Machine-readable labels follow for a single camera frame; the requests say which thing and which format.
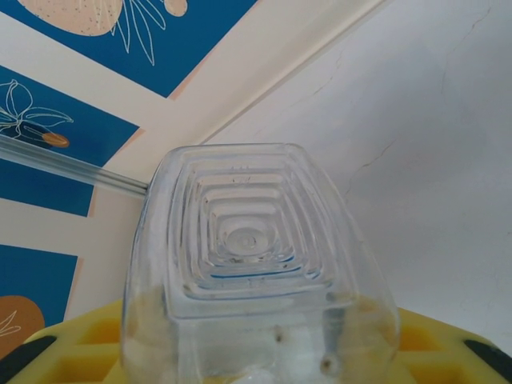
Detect aluminium frame post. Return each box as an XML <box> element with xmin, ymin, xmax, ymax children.
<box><xmin>0</xmin><ymin>134</ymin><xmax>150</xmax><ymax>198</ymax></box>

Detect square clear bottle white label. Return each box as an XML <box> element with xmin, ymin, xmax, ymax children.
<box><xmin>122</xmin><ymin>142</ymin><xmax>401</xmax><ymax>384</ymax></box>

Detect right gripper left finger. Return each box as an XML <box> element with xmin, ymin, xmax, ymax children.
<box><xmin>0</xmin><ymin>299</ymin><xmax>135</xmax><ymax>384</ymax></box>

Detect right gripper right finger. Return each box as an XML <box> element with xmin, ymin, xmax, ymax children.
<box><xmin>383</xmin><ymin>307</ymin><xmax>512</xmax><ymax>384</ymax></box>

